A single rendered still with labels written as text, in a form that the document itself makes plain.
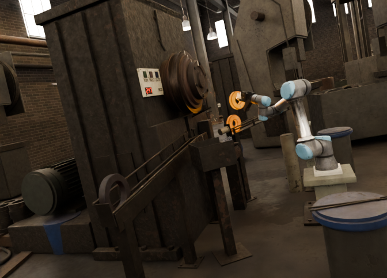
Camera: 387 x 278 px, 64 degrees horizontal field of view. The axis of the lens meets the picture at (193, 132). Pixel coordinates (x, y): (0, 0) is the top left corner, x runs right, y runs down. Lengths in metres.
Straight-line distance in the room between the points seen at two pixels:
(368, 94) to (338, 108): 0.37
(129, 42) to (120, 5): 0.22
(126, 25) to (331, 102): 2.82
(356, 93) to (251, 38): 1.74
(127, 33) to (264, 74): 3.19
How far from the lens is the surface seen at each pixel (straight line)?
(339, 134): 3.14
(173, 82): 2.16
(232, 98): 2.66
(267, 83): 4.91
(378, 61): 5.78
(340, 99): 4.19
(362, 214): 1.37
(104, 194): 1.37
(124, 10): 2.09
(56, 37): 2.34
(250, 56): 5.01
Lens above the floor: 0.98
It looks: 6 degrees down
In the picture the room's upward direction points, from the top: 12 degrees counter-clockwise
